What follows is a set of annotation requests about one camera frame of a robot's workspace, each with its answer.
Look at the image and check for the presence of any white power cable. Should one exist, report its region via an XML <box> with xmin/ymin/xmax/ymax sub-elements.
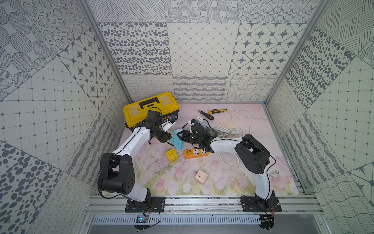
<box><xmin>216</xmin><ymin>110</ymin><xmax>280</xmax><ymax>179</ymax></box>

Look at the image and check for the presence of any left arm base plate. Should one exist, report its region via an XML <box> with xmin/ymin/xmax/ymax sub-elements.
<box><xmin>125</xmin><ymin>197</ymin><xmax>166</xmax><ymax>213</ymax></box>

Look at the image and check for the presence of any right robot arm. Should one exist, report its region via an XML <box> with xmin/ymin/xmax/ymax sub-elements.
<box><xmin>176</xmin><ymin>123</ymin><xmax>274</xmax><ymax>201</ymax></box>

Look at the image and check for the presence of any bundled white cable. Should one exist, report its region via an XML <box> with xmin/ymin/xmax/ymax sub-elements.
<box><xmin>215</xmin><ymin>125</ymin><xmax>241</xmax><ymax>139</ymax></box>

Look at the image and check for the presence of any yellow cube adapter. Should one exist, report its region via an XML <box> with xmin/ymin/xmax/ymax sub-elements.
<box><xmin>166</xmin><ymin>149</ymin><xmax>179</xmax><ymax>164</ymax></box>

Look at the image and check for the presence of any dark green cube adapter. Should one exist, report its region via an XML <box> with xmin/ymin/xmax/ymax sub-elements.
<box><xmin>207</xmin><ymin>129</ymin><xmax>218</xmax><ymax>138</ymax></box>

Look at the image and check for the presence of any teal triangular power strip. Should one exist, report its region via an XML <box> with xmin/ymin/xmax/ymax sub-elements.
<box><xmin>170</xmin><ymin>129</ymin><xmax>184</xmax><ymax>150</ymax></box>

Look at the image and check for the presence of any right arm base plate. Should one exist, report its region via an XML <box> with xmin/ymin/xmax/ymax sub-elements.
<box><xmin>240</xmin><ymin>195</ymin><xmax>282</xmax><ymax>213</ymax></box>

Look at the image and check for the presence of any cream deer cube adapter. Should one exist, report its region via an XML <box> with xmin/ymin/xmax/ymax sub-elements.
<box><xmin>194</xmin><ymin>170</ymin><xmax>208</xmax><ymax>184</ymax></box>

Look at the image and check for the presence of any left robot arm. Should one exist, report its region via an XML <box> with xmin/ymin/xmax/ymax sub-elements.
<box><xmin>97</xmin><ymin>108</ymin><xmax>176</xmax><ymax>205</ymax></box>

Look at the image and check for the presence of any orange power strip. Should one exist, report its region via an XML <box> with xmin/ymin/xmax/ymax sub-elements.
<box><xmin>184</xmin><ymin>149</ymin><xmax>209</xmax><ymax>160</ymax></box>

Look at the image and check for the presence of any yellow utility knife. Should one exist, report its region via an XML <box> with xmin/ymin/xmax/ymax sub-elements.
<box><xmin>208</xmin><ymin>109</ymin><xmax>227</xmax><ymax>115</ymax></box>

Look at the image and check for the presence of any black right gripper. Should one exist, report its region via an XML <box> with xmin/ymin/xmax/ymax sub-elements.
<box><xmin>178</xmin><ymin>130</ymin><xmax>202</xmax><ymax>145</ymax></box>

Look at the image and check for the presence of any yellow black plastic toolbox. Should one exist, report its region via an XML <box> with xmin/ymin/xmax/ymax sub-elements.
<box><xmin>123</xmin><ymin>92</ymin><xmax>180</xmax><ymax>129</ymax></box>

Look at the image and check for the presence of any aluminium rail frame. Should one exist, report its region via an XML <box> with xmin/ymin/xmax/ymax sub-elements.
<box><xmin>83</xmin><ymin>180</ymin><xmax>323</xmax><ymax>215</ymax></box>

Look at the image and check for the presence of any black orange screwdriver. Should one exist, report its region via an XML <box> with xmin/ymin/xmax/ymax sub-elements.
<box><xmin>198</xmin><ymin>110</ymin><xmax>214</xmax><ymax>121</ymax></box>

